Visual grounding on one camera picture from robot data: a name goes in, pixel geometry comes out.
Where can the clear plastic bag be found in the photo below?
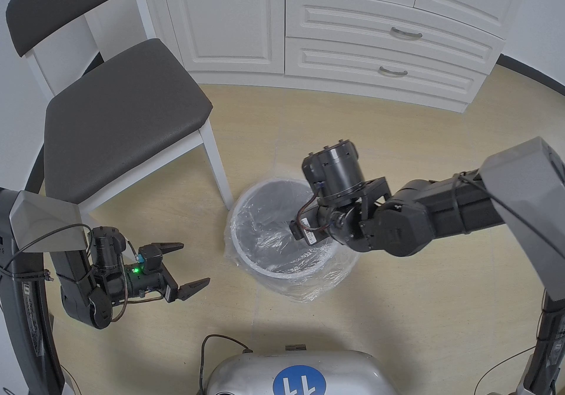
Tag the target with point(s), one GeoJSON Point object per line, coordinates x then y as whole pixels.
{"type": "Point", "coordinates": [335, 283]}

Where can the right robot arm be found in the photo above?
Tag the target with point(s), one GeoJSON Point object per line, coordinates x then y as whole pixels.
{"type": "Point", "coordinates": [441, 208]}

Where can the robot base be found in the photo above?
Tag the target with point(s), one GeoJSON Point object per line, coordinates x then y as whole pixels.
{"type": "Point", "coordinates": [300, 371]}

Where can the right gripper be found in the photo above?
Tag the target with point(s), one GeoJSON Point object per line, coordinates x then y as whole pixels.
{"type": "Point", "coordinates": [318, 221]}

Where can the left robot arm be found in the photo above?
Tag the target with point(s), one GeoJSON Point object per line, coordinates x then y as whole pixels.
{"type": "Point", "coordinates": [48, 225]}

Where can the white trash bin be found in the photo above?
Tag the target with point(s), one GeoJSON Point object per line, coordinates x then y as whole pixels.
{"type": "Point", "coordinates": [282, 278]}

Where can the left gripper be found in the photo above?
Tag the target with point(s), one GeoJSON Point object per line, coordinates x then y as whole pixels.
{"type": "Point", "coordinates": [150, 283]}

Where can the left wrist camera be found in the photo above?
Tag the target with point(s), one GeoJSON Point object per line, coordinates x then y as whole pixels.
{"type": "Point", "coordinates": [150, 257]}

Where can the white chair grey cushions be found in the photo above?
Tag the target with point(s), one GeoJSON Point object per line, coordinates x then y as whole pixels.
{"type": "Point", "coordinates": [123, 119]}

